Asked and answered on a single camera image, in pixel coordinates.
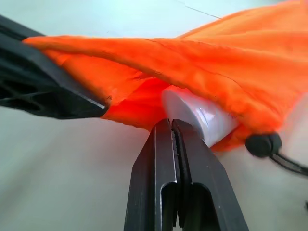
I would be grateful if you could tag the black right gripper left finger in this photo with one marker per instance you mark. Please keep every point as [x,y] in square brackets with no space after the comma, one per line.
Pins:
[149,183]

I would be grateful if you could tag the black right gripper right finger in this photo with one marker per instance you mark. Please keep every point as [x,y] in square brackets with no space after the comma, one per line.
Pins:
[211,192]

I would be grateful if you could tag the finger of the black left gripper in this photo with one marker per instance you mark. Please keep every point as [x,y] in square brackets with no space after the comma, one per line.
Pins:
[16,27]
[41,89]

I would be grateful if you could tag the white plastic tube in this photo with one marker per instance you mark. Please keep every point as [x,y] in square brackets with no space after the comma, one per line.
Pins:
[209,120]

